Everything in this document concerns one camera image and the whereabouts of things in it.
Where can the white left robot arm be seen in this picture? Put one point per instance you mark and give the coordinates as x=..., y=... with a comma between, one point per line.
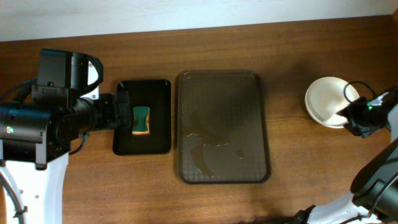
x=36, y=146

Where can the small black tray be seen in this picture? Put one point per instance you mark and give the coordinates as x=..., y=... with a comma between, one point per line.
x=155, y=94

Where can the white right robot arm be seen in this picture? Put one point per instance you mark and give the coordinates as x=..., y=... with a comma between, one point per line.
x=373, y=192

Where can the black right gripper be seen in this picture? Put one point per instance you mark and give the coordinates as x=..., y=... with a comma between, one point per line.
x=354, y=116

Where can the brown checkered serving tray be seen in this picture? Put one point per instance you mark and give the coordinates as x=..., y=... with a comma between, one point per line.
x=221, y=128

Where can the white plate with red stain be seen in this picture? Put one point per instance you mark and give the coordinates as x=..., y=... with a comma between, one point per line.
x=325, y=118

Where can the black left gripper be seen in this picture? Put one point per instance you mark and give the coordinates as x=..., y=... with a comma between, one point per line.
x=123, y=109

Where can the green and yellow sponge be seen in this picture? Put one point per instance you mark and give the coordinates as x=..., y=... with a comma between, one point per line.
x=141, y=123

